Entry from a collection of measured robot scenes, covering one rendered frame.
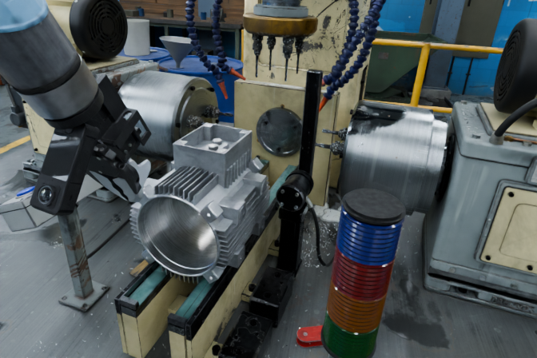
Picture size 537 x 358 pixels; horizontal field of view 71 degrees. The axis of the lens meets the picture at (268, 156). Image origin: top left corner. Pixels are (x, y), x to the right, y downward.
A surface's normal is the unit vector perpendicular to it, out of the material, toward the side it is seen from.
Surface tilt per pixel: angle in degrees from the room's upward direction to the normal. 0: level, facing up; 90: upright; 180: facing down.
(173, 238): 39
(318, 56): 90
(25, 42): 107
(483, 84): 90
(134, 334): 90
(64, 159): 58
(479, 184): 90
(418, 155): 62
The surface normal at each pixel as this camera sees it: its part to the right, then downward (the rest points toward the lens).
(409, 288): 0.04, -0.91
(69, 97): 0.67, 0.54
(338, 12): -0.35, 0.38
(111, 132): -0.14, -0.59
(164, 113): -0.30, -0.03
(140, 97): -0.24, -0.28
